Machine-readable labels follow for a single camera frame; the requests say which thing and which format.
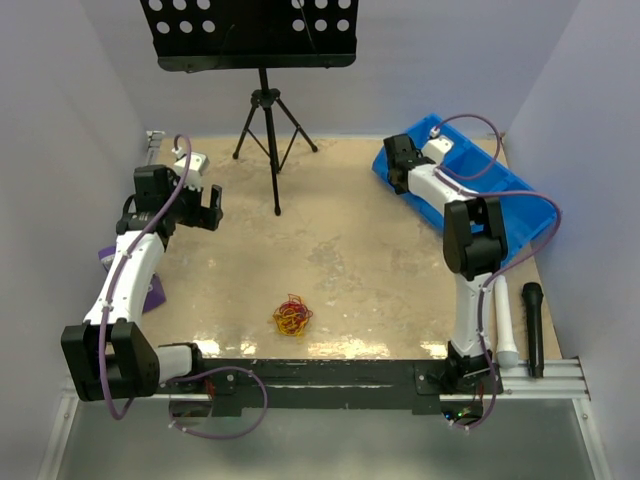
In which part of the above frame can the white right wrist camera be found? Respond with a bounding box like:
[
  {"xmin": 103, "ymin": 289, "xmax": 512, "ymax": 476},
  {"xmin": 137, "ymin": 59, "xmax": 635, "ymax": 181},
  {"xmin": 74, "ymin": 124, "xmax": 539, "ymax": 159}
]
[{"xmin": 421, "ymin": 127, "xmax": 455, "ymax": 164}]

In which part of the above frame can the purple box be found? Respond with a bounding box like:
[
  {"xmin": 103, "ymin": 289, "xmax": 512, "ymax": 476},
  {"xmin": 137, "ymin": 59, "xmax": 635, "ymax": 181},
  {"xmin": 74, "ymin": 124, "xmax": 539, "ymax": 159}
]
[{"xmin": 98, "ymin": 245, "xmax": 166, "ymax": 314}]

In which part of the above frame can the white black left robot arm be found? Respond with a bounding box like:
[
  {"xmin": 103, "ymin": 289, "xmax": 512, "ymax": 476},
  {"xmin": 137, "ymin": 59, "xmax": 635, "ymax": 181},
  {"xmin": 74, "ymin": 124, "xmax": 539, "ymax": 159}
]
[{"xmin": 61, "ymin": 155, "xmax": 223, "ymax": 401}]

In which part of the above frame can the yellow cable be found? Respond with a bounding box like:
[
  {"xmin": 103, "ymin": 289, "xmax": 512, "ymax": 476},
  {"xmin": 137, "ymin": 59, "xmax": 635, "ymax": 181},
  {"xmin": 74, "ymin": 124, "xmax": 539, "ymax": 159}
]
[{"xmin": 271, "ymin": 303, "xmax": 315, "ymax": 338}]

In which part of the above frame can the red cable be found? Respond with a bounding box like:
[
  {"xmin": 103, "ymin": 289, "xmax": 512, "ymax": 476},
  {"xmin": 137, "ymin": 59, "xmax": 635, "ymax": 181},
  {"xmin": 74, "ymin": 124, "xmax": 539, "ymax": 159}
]
[{"xmin": 277, "ymin": 294, "xmax": 312, "ymax": 335}]

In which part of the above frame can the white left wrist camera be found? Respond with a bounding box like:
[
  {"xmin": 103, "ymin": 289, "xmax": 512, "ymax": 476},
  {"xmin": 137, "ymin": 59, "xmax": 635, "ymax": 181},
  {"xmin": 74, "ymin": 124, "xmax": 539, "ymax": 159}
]
[{"xmin": 172, "ymin": 147, "xmax": 210, "ymax": 190}]

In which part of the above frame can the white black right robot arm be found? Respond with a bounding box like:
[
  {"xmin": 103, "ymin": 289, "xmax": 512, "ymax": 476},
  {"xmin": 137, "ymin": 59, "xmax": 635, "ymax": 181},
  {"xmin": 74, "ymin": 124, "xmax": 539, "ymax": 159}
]
[{"xmin": 383, "ymin": 134, "xmax": 508, "ymax": 393}]

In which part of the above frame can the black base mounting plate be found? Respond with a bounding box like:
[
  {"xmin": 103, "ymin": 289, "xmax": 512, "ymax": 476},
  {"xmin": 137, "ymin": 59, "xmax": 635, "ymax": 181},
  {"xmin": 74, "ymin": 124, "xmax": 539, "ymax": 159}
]
[{"xmin": 159, "ymin": 358, "xmax": 503, "ymax": 417}]

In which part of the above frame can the blue three-compartment plastic bin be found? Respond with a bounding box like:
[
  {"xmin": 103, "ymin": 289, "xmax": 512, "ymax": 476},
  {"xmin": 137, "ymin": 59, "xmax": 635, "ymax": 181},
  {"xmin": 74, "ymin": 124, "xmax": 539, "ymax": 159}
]
[{"xmin": 401, "ymin": 113, "xmax": 557, "ymax": 262}]

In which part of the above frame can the black microphone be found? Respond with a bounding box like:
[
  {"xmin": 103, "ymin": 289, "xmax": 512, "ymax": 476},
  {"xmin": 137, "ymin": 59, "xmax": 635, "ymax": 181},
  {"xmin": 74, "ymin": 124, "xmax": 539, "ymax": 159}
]
[{"xmin": 521, "ymin": 282, "xmax": 544, "ymax": 379}]

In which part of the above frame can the black music stand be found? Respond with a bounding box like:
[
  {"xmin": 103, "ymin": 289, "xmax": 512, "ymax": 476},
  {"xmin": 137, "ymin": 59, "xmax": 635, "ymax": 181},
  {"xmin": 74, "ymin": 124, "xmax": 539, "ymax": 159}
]
[{"xmin": 139, "ymin": 0, "xmax": 359, "ymax": 217}]

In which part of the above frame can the aluminium frame rail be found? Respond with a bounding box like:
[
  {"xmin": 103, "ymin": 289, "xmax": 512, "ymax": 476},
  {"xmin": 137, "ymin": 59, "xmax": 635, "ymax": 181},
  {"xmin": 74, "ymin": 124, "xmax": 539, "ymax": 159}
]
[{"xmin": 62, "ymin": 357, "xmax": 593, "ymax": 401}]

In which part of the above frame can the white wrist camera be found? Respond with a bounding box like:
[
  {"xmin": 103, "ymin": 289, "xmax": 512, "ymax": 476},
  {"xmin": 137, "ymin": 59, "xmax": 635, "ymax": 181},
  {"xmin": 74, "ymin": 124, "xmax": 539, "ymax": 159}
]
[
  {"xmin": 172, "ymin": 147, "xmax": 210, "ymax": 190},
  {"xmin": 421, "ymin": 127, "xmax": 455, "ymax": 164}
]

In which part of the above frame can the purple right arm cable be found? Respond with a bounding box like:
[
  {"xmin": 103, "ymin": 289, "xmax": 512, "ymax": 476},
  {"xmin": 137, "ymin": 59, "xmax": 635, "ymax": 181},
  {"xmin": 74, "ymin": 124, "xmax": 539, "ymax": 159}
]
[{"xmin": 433, "ymin": 113, "xmax": 563, "ymax": 431}]

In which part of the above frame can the white microphone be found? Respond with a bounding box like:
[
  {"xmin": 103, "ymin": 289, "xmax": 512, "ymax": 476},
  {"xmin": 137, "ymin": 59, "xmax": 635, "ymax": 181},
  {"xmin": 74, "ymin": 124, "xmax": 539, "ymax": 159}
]
[{"xmin": 494, "ymin": 275, "xmax": 519, "ymax": 369}]

